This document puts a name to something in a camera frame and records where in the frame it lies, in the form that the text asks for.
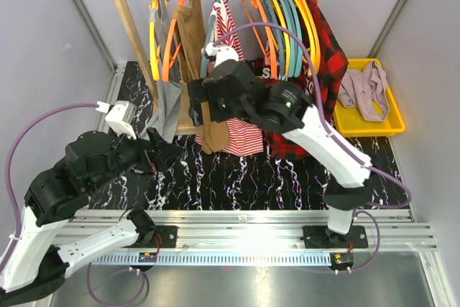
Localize yellow hanger with grey top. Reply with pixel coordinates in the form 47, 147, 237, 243
149, 0, 160, 82

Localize orange hanger with tan top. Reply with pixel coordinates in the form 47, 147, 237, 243
162, 0, 185, 82

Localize teal hanger with striped top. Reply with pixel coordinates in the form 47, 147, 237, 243
200, 0, 228, 78

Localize bunch of empty hangers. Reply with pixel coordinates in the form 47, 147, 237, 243
260, 0, 306, 78

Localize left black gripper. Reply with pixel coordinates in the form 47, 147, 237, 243
89, 123, 185, 193

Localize purple cable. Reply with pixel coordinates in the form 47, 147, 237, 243
0, 102, 100, 272
211, 22, 413, 209

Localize grey tank top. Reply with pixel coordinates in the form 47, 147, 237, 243
145, 0, 183, 142

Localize pink tank top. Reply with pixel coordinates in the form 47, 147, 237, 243
338, 60, 390, 122

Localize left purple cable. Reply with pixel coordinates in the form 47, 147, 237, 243
0, 102, 100, 272

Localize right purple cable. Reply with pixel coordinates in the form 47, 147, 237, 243
211, 22, 413, 209

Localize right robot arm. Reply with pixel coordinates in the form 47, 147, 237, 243
188, 60, 372, 247

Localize black marble mat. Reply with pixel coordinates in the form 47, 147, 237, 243
89, 61, 407, 211

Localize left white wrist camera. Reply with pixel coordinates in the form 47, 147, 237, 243
96, 101, 137, 139

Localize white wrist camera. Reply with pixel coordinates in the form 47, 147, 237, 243
203, 43, 239, 68
96, 101, 137, 139

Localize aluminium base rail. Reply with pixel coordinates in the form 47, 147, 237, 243
84, 210, 437, 267

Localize tan tank top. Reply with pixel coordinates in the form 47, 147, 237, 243
172, 0, 230, 154

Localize yellow plastic bin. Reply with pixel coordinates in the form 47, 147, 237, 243
334, 58, 405, 137

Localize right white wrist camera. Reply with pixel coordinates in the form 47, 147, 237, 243
203, 43, 239, 68

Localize red black plaid shirt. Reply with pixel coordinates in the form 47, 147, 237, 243
248, 0, 349, 161

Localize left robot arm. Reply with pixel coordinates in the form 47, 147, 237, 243
1, 128, 183, 306

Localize red white striped tank top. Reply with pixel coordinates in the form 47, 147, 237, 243
193, 0, 265, 156

